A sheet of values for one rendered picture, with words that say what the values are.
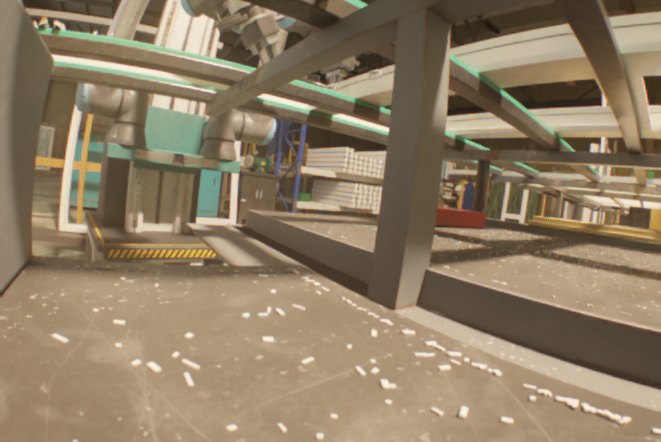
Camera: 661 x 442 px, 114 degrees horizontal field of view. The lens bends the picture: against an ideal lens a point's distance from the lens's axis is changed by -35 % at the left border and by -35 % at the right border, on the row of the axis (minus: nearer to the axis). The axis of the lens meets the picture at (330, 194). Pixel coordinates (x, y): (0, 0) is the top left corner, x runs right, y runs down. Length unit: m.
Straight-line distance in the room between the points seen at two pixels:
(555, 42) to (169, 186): 1.67
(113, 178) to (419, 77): 1.68
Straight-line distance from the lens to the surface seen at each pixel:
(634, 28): 0.55
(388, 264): 0.25
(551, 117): 0.98
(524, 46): 0.58
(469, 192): 8.27
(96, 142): 4.49
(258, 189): 4.57
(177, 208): 1.76
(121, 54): 0.65
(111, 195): 1.82
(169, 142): 1.68
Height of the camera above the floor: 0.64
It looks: 1 degrees down
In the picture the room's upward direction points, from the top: 7 degrees clockwise
